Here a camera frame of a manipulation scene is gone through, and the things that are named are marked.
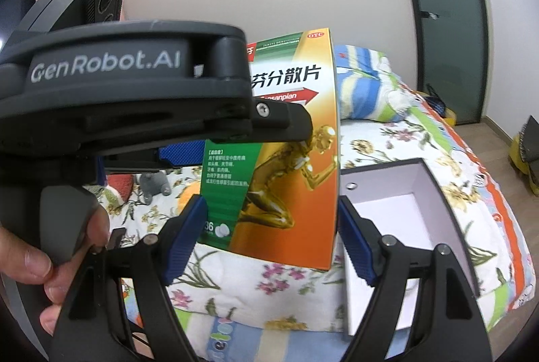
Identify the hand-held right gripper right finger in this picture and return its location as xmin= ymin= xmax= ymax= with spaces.
xmin=339 ymin=195 xmax=493 ymax=362

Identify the grey plush toy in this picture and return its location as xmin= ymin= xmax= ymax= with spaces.
xmin=137 ymin=172 xmax=173 ymax=205

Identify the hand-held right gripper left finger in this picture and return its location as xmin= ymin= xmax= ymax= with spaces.
xmin=53 ymin=193 xmax=209 ymax=362

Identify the frosted glass door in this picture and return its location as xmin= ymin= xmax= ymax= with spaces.
xmin=389 ymin=0 xmax=495 ymax=124

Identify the person's left hand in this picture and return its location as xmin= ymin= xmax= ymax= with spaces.
xmin=0 ymin=204 xmax=112 ymax=331

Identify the dark mesh bag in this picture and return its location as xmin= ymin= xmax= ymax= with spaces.
xmin=425 ymin=84 xmax=448 ymax=115

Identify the floral blanket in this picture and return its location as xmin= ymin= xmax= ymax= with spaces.
xmin=84 ymin=109 xmax=493 ymax=331

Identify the red plush toy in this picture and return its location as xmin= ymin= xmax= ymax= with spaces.
xmin=105 ymin=172 xmax=135 ymax=203

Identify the striped cartoon quilt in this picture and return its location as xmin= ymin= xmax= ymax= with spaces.
xmin=335 ymin=44 xmax=415 ymax=122

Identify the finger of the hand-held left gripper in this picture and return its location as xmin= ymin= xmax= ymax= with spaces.
xmin=100 ymin=140 xmax=212 ymax=174
xmin=248 ymin=100 xmax=315 ymax=144

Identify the orange green medicine box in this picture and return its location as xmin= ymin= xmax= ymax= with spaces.
xmin=200 ymin=28 xmax=343 ymax=272

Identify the yellow plastic object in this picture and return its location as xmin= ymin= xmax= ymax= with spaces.
xmin=507 ymin=115 xmax=539 ymax=194

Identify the black box white interior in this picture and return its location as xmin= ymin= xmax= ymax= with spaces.
xmin=339 ymin=157 xmax=483 ymax=339

